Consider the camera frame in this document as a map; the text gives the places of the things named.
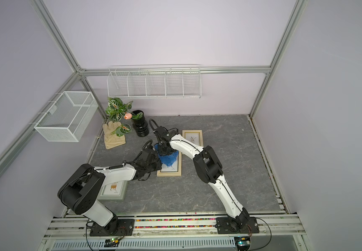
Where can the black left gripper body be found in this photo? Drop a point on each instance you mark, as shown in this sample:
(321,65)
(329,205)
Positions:
(155,166)

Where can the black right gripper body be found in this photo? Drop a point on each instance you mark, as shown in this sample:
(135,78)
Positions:
(162,150)

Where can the blue microfiber cloth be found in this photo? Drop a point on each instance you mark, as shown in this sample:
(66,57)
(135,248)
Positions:
(168,160)

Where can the gold frame with deer print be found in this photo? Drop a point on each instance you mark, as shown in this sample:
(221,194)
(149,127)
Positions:
(171,172)

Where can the gold frame with plant print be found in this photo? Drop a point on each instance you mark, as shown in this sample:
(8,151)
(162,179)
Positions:
(194,136)

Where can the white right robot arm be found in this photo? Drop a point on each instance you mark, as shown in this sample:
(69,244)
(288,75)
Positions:
(209,169)

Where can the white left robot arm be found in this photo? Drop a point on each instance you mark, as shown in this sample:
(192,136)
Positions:
(80,192)

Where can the glossy black vase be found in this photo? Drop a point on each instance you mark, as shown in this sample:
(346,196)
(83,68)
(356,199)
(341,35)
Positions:
(139,123)

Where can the cream work glove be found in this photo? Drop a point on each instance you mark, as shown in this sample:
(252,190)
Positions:
(111,139)

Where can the green artificial plant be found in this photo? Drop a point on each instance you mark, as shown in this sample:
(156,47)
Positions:
(118,110)

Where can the green picture frame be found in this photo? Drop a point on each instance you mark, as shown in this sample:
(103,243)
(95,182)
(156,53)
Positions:
(114,191)

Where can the white wire wall shelf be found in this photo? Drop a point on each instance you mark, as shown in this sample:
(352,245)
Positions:
(154,81)

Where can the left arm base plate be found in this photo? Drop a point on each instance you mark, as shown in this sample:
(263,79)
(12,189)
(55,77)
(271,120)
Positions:
(117,227)

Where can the aluminium rail base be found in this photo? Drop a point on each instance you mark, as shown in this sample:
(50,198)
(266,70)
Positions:
(184,231)

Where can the white wire basket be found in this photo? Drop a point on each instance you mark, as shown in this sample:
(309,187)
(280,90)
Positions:
(68,117)

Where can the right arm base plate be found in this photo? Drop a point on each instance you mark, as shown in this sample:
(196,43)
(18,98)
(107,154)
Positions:
(228,225)

